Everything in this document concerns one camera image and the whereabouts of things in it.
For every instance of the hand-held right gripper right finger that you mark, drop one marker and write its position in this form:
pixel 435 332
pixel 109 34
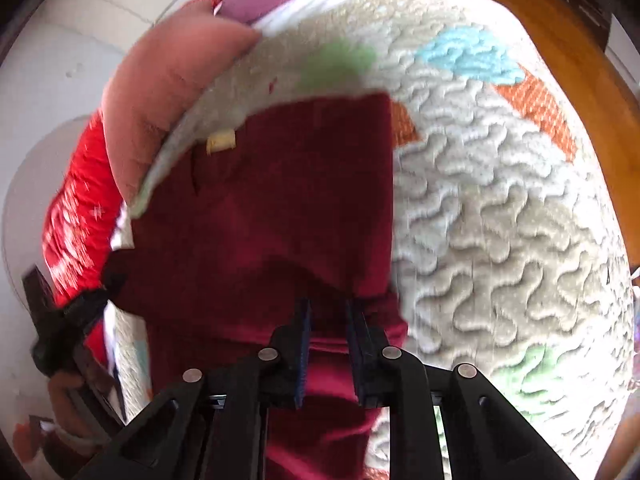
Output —
pixel 356 350

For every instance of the pink pillow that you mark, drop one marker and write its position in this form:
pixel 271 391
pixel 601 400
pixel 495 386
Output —
pixel 170 70

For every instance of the person's left hand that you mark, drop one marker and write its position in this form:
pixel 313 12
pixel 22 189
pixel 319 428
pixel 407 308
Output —
pixel 67 395

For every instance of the red floral duvet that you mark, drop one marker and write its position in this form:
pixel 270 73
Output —
pixel 75 220

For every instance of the heart patterned quilt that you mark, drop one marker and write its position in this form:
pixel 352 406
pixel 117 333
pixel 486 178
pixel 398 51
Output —
pixel 500 220

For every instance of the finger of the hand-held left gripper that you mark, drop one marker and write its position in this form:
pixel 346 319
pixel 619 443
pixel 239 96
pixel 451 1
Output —
pixel 95 300

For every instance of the dark red garment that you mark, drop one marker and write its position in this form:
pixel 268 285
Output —
pixel 280 195

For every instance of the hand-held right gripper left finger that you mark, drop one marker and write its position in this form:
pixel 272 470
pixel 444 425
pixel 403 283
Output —
pixel 301 350

